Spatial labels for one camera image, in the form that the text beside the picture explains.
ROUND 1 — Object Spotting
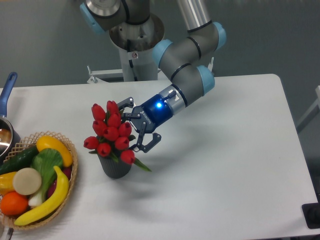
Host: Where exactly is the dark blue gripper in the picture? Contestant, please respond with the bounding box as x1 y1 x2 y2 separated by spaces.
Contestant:
117 84 186 153

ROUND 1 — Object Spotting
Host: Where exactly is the red tulip bouquet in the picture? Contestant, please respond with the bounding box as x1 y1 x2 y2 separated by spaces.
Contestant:
83 100 151 172

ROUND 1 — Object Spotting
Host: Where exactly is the dark grey ribbed vase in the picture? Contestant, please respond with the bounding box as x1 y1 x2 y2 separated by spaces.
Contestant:
98 155 132 179

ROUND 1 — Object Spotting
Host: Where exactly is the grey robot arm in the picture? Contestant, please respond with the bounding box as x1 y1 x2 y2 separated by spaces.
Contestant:
80 0 226 152

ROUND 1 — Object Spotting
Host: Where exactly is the dark red vegetable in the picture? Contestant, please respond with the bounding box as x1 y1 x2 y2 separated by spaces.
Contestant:
47 166 72 198

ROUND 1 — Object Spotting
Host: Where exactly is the yellow banana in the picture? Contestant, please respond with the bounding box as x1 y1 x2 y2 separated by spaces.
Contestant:
14 166 69 226

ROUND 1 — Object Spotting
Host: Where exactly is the green bok choy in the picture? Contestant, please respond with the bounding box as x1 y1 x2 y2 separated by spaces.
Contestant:
28 148 63 208

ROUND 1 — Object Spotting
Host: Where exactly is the woven wicker basket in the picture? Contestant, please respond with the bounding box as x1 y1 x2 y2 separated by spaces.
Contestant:
0 131 78 231

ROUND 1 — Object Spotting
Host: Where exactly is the green cucumber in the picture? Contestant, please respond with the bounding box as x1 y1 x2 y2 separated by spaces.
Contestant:
0 145 39 175

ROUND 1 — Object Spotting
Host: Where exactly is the beige round slice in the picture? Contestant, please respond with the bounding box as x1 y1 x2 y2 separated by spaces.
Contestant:
12 167 42 196

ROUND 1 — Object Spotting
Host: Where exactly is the yellow pepper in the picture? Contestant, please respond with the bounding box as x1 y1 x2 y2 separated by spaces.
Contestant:
0 171 17 196

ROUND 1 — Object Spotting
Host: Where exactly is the orange fruit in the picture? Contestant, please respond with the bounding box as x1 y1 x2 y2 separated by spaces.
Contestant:
0 191 29 216

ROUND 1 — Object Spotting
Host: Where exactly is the black device at table edge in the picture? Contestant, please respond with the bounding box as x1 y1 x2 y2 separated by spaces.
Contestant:
301 202 320 229

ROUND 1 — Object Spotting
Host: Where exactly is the blue handled pot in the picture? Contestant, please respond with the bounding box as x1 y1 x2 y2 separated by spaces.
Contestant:
0 72 21 165

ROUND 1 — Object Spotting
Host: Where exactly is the white frame at right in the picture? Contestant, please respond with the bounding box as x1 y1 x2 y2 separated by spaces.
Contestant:
296 85 320 134

